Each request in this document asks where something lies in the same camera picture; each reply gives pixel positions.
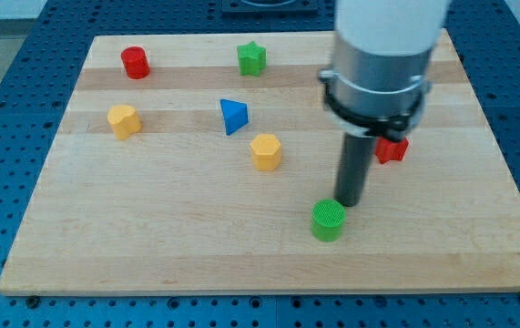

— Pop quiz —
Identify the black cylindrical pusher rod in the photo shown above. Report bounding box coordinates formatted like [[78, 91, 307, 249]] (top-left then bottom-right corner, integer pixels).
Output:
[[334, 134, 376, 207]]

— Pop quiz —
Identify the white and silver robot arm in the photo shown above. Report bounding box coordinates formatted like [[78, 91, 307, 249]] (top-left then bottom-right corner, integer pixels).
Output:
[[318, 0, 451, 207]]

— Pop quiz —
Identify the yellow hexagon block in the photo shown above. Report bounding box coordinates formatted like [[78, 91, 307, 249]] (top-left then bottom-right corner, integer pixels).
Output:
[[250, 134, 281, 171]]

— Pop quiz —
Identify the red star block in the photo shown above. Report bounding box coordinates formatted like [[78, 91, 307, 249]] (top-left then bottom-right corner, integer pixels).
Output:
[[374, 138, 409, 164]]

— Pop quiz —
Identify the green cylinder block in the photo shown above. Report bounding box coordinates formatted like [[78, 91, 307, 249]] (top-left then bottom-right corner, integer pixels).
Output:
[[311, 199, 346, 242]]

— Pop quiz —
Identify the blue triangle block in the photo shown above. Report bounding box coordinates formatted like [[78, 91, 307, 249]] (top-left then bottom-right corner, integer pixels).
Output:
[[219, 98, 249, 136]]

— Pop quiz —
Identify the green star block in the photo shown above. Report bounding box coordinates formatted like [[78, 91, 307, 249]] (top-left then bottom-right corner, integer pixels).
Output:
[[237, 41, 267, 77]]

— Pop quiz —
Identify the wooden board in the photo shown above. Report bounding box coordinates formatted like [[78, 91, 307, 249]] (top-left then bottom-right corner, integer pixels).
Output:
[[0, 32, 520, 296]]

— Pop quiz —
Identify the yellow heart block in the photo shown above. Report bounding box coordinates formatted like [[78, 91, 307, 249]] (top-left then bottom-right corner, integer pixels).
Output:
[[107, 105, 142, 140]]

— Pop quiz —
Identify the red cylinder block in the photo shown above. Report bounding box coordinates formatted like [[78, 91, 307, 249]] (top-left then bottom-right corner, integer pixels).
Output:
[[120, 46, 150, 79]]

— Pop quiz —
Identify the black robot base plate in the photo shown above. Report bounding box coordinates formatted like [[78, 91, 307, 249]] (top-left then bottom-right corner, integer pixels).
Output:
[[220, 0, 319, 15]]

